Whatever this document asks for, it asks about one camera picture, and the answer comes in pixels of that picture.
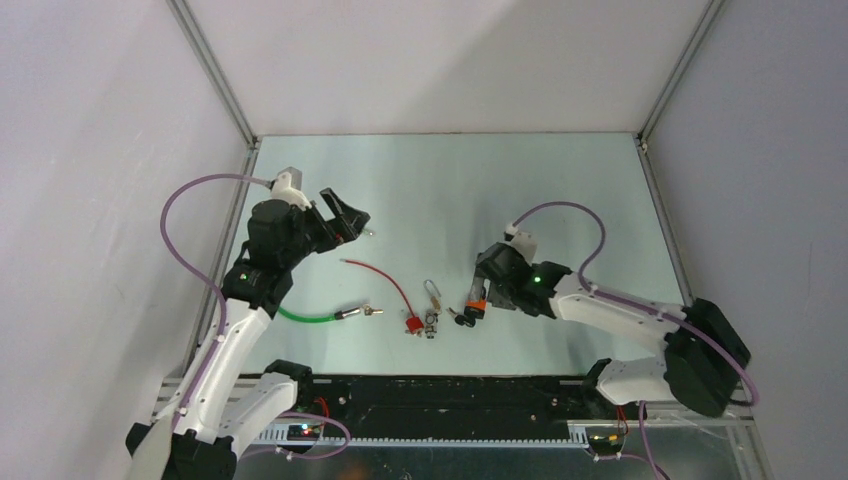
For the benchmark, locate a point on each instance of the small brass padlock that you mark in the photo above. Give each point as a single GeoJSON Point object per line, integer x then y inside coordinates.
{"type": "Point", "coordinates": [433, 294]}

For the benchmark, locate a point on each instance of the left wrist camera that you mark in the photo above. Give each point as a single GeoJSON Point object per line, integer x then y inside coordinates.
{"type": "Point", "coordinates": [287, 187]}

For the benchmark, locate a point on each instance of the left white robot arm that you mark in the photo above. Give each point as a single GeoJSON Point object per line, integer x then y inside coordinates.
{"type": "Point", "coordinates": [199, 435]}

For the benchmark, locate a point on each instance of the right aluminium frame post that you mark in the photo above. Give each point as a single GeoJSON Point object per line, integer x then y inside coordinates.
{"type": "Point", "coordinates": [691, 48]}

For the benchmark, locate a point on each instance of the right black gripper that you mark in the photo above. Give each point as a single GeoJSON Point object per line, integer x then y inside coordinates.
{"type": "Point", "coordinates": [497, 300]}

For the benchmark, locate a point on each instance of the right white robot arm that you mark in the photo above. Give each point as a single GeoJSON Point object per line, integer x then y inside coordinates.
{"type": "Point", "coordinates": [696, 357]}

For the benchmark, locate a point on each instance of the aluminium frame post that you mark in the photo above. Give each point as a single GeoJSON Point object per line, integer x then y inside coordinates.
{"type": "Point", "coordinates": [691, 48]}
{"type": "Point", "coordinates": [197, 40]}

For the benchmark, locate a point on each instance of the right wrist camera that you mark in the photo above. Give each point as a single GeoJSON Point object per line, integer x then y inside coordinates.
{"type": "Point", "coordinates": [523, 242]}

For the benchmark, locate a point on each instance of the slotted cable duct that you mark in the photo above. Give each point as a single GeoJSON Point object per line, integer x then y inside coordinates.
{"type": "Point", "coordinates": [277, 435]}

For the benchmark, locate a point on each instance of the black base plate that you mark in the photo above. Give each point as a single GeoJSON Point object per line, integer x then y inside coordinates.
{"type": "Point", "coordinates": [458, 407]}

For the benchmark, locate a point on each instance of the black keys bunch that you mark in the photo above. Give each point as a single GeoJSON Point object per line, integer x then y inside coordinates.
{"type": "Point", "coordinates": [461, 318]}

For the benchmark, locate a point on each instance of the red cable lock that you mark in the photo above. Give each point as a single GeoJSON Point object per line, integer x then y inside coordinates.
{"type": "Point", "coordinates": [413, 324]}

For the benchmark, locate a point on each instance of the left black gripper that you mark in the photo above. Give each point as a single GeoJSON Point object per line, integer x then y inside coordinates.
{"type": "Point", "coordinates": [345, 228]}

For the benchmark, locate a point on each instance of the green cable lock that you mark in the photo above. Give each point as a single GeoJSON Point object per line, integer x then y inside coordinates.
{"type": "Point", "coordinates": [339, 315]}

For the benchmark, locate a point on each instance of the orange padlock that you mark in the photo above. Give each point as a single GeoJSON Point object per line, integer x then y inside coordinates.
{"type": "Point", "coordinates": [475, 310]}

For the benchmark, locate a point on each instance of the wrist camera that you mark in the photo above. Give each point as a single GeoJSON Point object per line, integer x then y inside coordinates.
{"type": "Point", "coordinates": [287, 187]}
{"type": "Point", "coordinates": [523, 242]}

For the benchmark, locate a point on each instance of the left aluminium frame post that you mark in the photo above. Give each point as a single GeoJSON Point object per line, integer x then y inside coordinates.
{"type": "Point", "coordinates": [197, 40]}

